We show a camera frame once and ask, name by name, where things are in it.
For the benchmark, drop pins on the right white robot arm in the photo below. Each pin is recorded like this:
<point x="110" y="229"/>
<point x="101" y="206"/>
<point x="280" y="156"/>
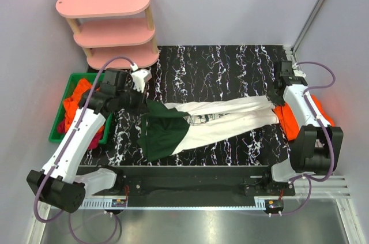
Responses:
<point x="315" y="150"/>

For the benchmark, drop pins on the orange t-shirt in bin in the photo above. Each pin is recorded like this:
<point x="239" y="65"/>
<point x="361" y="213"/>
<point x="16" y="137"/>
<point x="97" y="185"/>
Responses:
<point x="70" y="104"/>

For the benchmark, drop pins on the aluminium corner frame post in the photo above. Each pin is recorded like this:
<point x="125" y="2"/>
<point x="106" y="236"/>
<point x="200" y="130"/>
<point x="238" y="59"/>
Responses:
<point x="307" y="25"/>

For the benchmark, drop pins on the orange folded t-shirt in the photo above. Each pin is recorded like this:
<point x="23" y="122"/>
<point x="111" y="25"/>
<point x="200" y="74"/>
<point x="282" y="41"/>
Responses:
<point x="288" y="122"/>

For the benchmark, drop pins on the white and green t-shirt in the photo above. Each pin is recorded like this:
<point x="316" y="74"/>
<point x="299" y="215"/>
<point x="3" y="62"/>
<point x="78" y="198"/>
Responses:
<point x="170" y="128"/>

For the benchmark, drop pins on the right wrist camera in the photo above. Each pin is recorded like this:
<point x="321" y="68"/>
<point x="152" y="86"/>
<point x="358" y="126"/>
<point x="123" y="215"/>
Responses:
<point x="297" y="72"/>

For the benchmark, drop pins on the magenta t-shirt in bin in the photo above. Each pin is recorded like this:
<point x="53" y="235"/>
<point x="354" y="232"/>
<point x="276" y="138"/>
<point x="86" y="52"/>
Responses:
<point x="61" y="129"/>

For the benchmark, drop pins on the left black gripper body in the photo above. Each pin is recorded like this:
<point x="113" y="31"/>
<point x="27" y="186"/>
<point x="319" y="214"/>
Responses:
<point x="141" y="101"/>

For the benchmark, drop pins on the green plastic bin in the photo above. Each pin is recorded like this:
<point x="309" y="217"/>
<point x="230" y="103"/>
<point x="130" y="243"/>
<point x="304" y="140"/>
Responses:
<point x="57" y="136"/>

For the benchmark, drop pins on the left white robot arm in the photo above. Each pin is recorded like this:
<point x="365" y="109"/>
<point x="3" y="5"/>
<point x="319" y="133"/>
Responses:
<point x="57" y="183"/>

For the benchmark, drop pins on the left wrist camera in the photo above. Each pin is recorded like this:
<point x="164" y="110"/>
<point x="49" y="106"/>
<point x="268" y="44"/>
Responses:
<point x="140" y="78"/>

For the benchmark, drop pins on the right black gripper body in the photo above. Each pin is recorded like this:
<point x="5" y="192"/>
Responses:
<point x="277" y="97"/>

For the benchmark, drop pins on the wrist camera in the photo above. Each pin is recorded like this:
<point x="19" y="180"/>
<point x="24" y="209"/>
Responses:
<point x="140" y="78"/>
<point x="297" y="72"/>

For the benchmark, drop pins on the pink three-tier wooden shelf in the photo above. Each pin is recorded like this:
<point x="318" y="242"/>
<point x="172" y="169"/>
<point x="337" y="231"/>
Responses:
<point x="106" y="29"/>

